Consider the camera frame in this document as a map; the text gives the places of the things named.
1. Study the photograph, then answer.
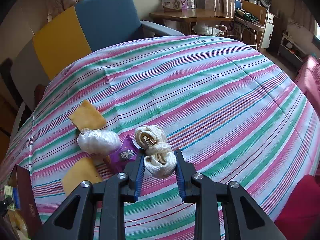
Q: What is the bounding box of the striped bed sheet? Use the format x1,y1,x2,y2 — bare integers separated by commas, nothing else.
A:
0,35,320,240

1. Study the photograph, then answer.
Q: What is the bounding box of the white cabinet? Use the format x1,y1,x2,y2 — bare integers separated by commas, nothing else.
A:
260,12,280,49

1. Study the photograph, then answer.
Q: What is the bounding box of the cream strap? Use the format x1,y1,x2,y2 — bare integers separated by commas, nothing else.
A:
134,125,178,179

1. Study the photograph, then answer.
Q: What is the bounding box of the grey yellow blue armchair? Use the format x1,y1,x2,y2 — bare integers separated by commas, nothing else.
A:
10,0,181,111

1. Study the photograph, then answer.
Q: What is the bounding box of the wooden desk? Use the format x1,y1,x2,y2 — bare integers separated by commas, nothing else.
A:
149,8,233,35

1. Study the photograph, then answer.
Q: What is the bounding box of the pink bed cover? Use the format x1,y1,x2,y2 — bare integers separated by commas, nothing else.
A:
295,55,320,115

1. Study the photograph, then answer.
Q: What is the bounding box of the yellow sponge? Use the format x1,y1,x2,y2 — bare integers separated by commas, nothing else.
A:
61,158,103,196
69,100,107,131

